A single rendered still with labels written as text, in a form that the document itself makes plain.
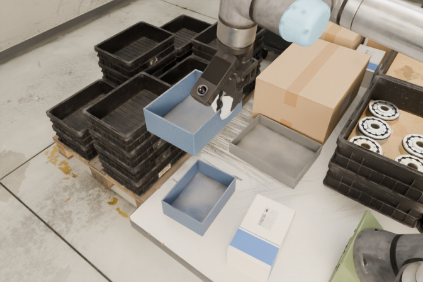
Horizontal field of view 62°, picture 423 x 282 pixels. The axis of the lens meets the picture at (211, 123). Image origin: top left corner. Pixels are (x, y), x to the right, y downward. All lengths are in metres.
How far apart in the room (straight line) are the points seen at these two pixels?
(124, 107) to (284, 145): 0.88
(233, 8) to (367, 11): 0.22
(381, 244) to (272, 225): 0.28
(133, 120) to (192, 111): 0.89
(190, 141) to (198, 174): 0.47
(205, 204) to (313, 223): 0.34
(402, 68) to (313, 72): 0.43
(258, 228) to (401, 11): 0.65
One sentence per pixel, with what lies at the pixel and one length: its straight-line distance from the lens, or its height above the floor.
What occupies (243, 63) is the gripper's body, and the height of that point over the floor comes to 1.25.
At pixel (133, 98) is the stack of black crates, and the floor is 0.49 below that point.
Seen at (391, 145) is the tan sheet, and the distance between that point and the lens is 1.29.
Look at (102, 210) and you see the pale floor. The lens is 2.07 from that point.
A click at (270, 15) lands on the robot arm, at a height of 1.41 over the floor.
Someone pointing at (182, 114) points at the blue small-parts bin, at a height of 1.07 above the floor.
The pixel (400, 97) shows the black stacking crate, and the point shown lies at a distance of 1.42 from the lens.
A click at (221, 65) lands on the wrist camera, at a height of 1.28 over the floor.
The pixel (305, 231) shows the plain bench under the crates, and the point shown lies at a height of 0.70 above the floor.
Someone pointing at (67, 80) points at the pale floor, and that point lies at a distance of 3.03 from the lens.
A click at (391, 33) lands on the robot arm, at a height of 1.38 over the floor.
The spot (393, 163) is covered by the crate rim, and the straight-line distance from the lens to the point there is 1.09.
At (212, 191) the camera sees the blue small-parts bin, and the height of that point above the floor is 0.70.
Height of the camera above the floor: 1.67
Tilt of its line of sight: 43 degrees down
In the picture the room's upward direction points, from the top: straight up
